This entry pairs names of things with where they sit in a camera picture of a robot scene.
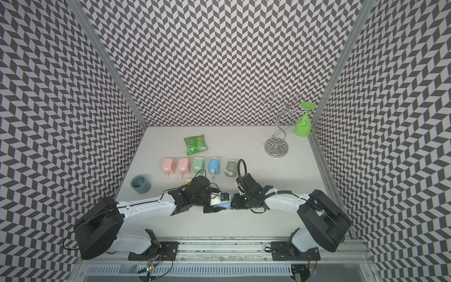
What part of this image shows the light blue pencil sharpener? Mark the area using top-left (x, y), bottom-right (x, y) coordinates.
top-left (217, 202), bottom-right (231, 210)

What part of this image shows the sage green pencil sharpener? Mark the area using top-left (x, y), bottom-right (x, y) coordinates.
top-left (224, 160), bottom-right (237, 177)

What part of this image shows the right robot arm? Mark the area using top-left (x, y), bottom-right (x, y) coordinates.
top-left (231, 173), bottom-right (351, 252)

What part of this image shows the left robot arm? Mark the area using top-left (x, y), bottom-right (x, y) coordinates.
top-left (74, 176), bottom-right (230, 260)

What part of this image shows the green snack bag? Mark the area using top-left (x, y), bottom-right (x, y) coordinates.
top-left (184, 135), bottom-right (208, 156)

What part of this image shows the teal bowl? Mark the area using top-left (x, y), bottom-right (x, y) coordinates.
top-left (130, 175), bottom-right (151, 194)

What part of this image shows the green plastic wine glass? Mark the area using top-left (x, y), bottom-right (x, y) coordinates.
top-left (294, 102), bottom-right (317, 137)

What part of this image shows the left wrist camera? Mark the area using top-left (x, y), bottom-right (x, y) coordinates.
top-left (210, 192), bottom-right (230, 206)

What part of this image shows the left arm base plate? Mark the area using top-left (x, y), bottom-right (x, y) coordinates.
top-left (128, 242), bottom-right (179, 262)

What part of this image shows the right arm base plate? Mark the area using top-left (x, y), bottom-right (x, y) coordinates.
top-left (270, 242), bottom-right (321, 262)

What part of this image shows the metal wire glass rack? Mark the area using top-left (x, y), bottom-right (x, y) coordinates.
top-left (264, 90), bottom-right (301, 158)

